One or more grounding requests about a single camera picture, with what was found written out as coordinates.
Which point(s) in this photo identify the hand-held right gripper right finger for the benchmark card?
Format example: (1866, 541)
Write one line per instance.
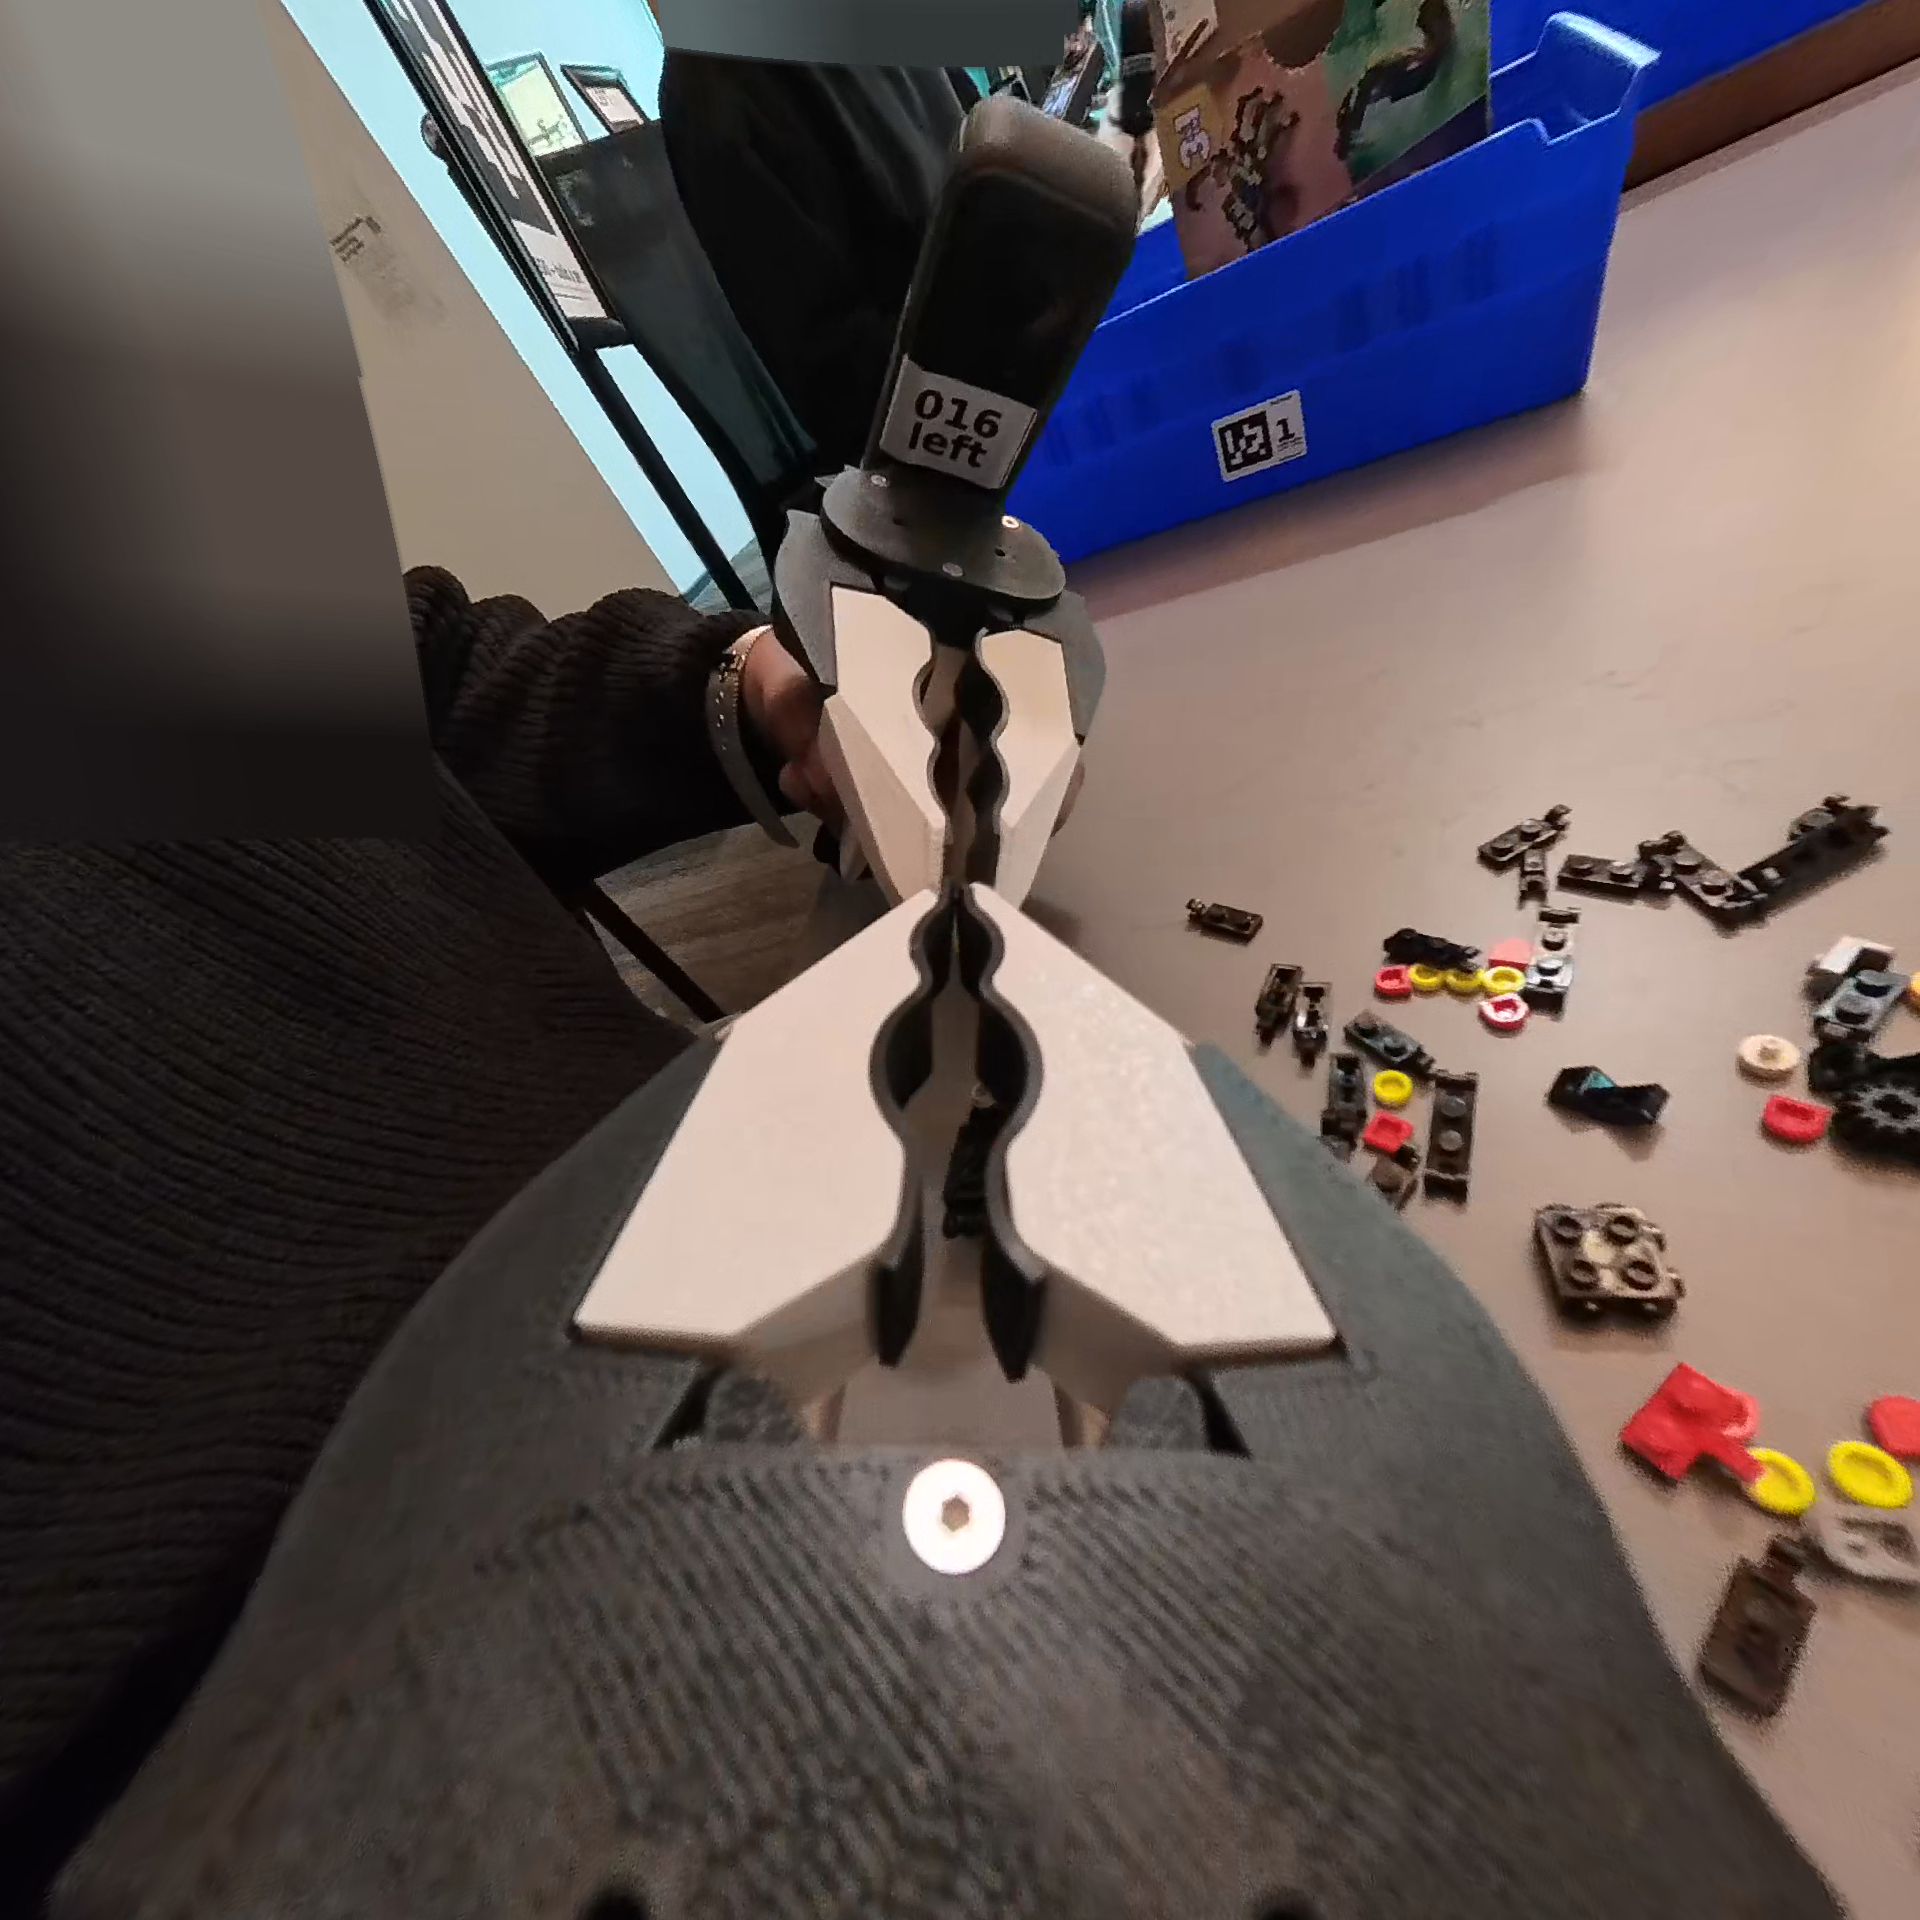
(1155, 1201)

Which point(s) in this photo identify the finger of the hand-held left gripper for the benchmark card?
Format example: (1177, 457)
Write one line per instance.
(878, 721)
(1042, 734)

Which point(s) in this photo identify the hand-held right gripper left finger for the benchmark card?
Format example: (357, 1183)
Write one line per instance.
(763, 1201)

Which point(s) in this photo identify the black lego assembly lime horns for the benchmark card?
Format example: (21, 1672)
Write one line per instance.
(971, 1161)

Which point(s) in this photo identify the person's left forearm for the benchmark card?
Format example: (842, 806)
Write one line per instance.
(570, 705)

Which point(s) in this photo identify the printed cardboard lego box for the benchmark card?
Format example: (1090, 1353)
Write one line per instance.
(1320, 136)

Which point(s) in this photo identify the pile of loose lego pieces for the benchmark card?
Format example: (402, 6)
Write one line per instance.
(1605, 1259)

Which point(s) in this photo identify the person's left hand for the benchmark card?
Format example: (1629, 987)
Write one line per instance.
(795, 734)

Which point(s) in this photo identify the black metal chair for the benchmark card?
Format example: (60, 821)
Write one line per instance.
(661, 960)

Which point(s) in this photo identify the blue plastic bin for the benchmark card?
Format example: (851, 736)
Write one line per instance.
(1349, 329)
(1723, 38)

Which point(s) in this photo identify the dark chair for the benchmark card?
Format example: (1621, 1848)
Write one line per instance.
(661, 301)

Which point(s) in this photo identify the small framed picture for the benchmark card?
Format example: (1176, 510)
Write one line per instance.
(533, 99)
(609, 99)

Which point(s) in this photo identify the person's dark sweater torso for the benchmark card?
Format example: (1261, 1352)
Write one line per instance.
(225, 1275)

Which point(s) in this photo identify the black framed board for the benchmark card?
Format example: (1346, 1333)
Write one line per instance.
(480, 136)

